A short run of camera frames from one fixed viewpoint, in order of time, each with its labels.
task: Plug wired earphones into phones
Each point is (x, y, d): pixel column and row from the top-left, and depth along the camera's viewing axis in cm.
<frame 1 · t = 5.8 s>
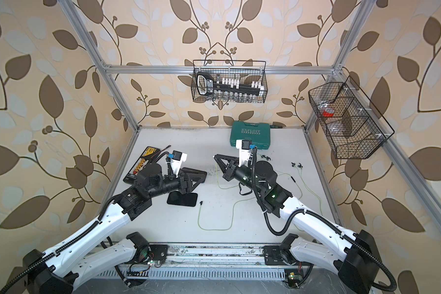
left hand: (198, 173, 68), fingers open
right hand: (214, 157, 66), fingers closed
green plastic tool case: (259, 133, 114), point 5 cm above the table
green wired earphones near case: (293, 164, 104), point 2 cm above the table
green wired earphones right side: (296, 166, 104), on the table

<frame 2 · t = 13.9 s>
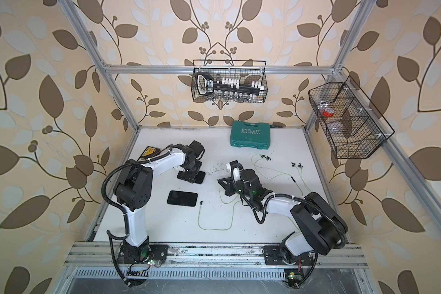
left hand: (197, 170, 96), fingers open
right hand: (219, 181, 85), fingers closed
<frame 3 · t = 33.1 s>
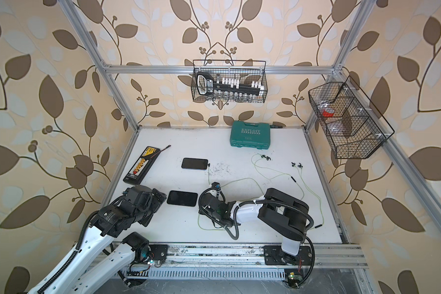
left hand: (161, 200, 76), fingers open
right hand: (198, 205, 87), fingers closed
blue edged black smartphone: (195, 160, 106), on the table
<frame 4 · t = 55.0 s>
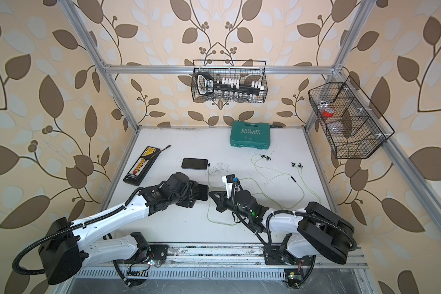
left hand: (199, 185, 80), fingers open
right hand: (208, 194, 78), fingers closed
